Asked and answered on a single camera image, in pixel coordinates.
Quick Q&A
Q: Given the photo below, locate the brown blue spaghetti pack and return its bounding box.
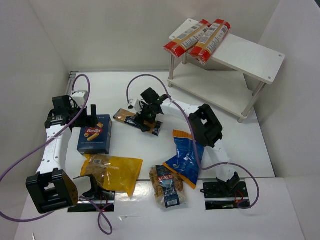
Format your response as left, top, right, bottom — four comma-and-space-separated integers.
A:
113, 108, 163, 137

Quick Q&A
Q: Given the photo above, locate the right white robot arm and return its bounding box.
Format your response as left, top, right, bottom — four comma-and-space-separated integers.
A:
127, 88, 240, 196

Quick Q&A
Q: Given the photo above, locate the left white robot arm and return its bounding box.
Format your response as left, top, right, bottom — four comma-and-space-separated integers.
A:
26, 90, 99, 214

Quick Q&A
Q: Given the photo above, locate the blue Barilla pasta box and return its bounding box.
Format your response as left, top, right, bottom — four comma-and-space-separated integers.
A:
77, 114, 112, 155

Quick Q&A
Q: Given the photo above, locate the yellow pasta bag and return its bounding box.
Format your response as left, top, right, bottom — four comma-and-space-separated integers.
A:
80, 154, 143, 197

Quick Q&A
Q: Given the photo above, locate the blue orange pasta bag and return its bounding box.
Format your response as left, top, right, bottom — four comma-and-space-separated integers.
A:
163, 130, 200, 189

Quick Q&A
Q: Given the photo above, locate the clear Agnesi pasta bag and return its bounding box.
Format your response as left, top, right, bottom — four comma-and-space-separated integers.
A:
149, 165, 187, 210

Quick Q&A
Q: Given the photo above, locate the white two-tier shelf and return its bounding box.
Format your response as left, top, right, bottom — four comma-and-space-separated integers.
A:
167, 33, 285, 123

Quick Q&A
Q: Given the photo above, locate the left red spaghetti pack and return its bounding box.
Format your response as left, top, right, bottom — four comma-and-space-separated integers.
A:
163, 19, 212, 58

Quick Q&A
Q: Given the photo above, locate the red spaghetti pack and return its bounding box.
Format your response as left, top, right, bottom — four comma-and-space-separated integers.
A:
189, 19, 231, 66
163, 19, 212, 58

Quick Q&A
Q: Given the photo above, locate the right red spaghetti pack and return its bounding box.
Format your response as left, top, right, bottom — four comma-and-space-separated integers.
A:
189, 19, 231, 66

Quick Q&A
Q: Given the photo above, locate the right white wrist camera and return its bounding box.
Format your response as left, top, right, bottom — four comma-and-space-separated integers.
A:
128, 98, 142, 113

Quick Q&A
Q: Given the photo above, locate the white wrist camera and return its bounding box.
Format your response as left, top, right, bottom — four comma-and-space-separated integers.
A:
128, 98, 142, 113
71, 90, 88, 108

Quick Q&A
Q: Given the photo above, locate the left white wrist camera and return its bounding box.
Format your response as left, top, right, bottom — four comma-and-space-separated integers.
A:
71, 90, 88, 108

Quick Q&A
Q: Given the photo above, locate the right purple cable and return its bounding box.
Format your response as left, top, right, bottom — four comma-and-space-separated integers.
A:
126, 73, 261, 210

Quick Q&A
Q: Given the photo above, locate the purple cable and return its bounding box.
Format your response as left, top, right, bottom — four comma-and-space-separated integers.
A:
0, 73, 114, 236
126, 73, 261, 210

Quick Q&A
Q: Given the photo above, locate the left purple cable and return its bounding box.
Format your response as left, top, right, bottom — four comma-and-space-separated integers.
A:
0, 73, 114, 236

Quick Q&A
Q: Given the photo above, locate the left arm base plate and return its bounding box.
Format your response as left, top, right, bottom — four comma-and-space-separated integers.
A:
67, 190, 116, 213

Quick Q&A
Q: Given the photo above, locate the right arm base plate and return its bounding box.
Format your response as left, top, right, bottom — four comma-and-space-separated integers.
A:
200, 181, 250, 210

